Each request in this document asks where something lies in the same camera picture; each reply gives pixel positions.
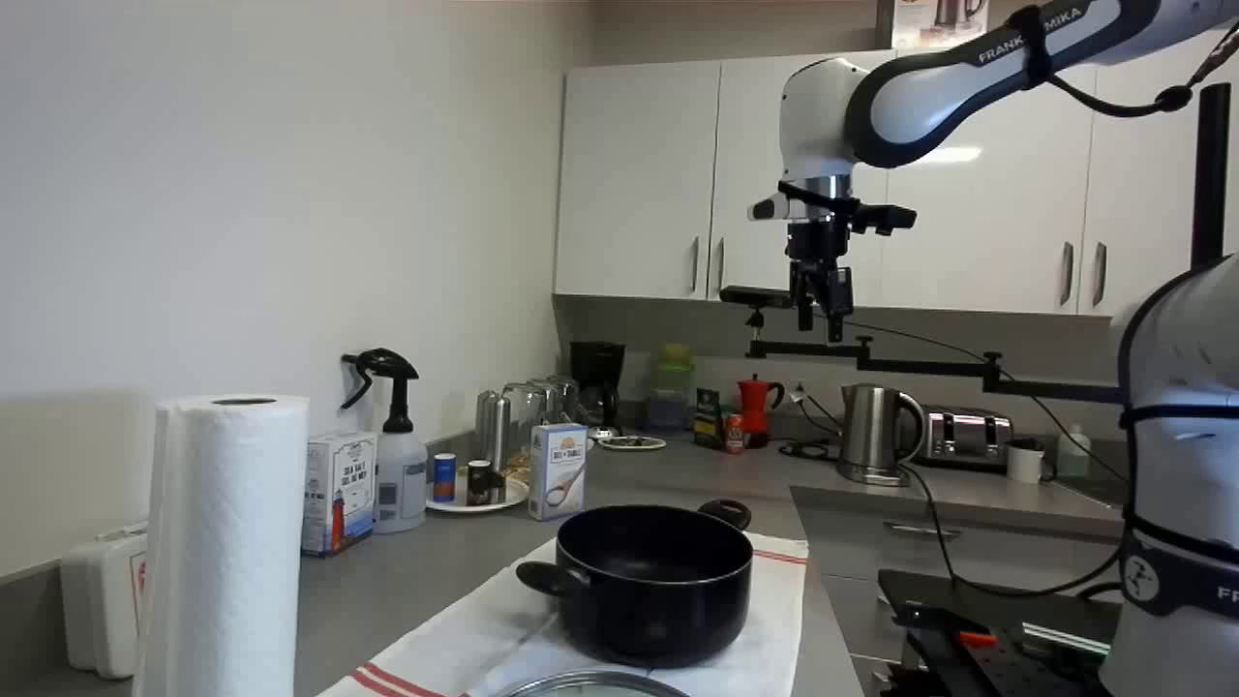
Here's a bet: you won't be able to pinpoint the steel toaster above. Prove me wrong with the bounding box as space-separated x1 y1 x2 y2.
917 402 1018 473

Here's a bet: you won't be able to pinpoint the white cup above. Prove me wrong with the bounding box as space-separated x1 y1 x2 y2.
1001 442 1049 487

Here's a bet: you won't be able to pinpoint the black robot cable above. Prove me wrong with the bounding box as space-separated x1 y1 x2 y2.
1041 15 1239 122

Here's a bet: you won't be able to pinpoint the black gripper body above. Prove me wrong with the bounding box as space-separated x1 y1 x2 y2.
783 220 855 300

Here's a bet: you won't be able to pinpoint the white plate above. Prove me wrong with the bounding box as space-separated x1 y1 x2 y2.
423 475 535 517

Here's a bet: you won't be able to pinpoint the small jar blue label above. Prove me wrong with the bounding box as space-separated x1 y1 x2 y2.
428 446 461 508

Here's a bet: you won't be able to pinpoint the red moka pot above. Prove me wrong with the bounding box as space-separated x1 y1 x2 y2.
730 371 788 447

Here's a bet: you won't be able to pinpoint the white carton orange print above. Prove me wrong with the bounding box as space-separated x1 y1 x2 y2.
525 419 593 527

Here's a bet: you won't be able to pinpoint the black coffee machine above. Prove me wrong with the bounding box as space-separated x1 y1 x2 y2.
565 338 632 428

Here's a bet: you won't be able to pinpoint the black cooking pot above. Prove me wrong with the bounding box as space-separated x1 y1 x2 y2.
512 494 758 673

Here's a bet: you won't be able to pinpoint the black vertical pole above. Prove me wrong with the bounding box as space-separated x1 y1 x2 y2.
1188 78 1231 273

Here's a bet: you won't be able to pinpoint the white first aid box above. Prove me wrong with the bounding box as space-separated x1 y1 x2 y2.
57 527 156 685

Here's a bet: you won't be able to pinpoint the black perforated work table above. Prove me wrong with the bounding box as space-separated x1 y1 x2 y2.
869 566 1129 697

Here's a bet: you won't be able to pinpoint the clear soap bottle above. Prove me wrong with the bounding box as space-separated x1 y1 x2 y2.
1053 420 1095 485

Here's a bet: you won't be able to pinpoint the black kettle cable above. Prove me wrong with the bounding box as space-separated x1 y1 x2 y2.
896 460 1129 602

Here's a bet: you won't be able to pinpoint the clear spray bottle black nozzle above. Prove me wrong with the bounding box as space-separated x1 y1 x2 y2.
335 345 434 538

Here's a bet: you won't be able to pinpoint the white cabinet door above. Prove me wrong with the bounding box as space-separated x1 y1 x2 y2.
703 51 896 308
1074 30 1198 325
548 58 725 307
880 71 1095 318

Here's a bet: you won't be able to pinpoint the white carton red print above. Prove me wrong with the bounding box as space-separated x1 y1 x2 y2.
300 428 384 561

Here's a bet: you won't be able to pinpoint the white paper towel roll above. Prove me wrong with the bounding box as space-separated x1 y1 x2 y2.
130 392 312 697

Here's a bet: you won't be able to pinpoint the white towel red stripes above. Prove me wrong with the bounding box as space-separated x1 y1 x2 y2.
317 527 812 697

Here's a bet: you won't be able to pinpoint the small dark jar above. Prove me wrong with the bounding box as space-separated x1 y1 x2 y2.
463 453 499 509

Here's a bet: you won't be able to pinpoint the glass pot lid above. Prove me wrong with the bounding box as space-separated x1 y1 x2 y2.
508 666 698 697

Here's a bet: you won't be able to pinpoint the green plastic container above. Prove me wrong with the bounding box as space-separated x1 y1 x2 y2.
642 338 699 433

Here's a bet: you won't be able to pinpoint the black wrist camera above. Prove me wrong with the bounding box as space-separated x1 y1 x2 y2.
751 182 921 241

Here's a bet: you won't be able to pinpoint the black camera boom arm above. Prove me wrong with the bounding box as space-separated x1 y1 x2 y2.
741 334 1129 407

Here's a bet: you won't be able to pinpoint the steel grinder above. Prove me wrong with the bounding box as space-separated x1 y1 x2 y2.
472 382 518 475
512 375 559 433

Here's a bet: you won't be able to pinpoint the steel electric kettle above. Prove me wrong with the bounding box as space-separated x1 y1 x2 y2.
834 380 932 491

